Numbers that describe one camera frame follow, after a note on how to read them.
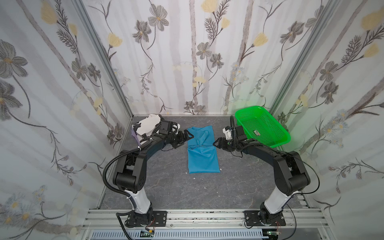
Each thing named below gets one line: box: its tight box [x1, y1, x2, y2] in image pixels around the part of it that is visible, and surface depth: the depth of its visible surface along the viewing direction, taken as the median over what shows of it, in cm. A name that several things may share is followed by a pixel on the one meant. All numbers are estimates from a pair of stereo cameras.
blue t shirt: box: [187, 125, 220, 174], surface depth 97 cm
